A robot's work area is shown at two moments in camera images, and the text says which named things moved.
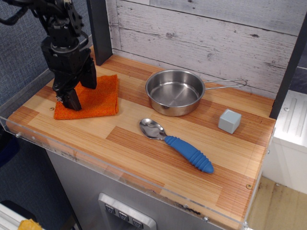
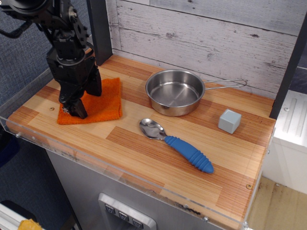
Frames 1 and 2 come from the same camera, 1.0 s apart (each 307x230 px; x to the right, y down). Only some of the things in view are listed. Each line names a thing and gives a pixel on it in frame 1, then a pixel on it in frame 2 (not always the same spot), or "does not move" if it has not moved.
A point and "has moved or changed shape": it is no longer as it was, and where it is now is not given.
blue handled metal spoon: [152, 130] does not move
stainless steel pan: [178, 93] does not move
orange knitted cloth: [102, 100] has moved or changed shape
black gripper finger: [70, 100] → [76, 109]
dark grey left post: [100, 29] does not move
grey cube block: [229, 120] does not move
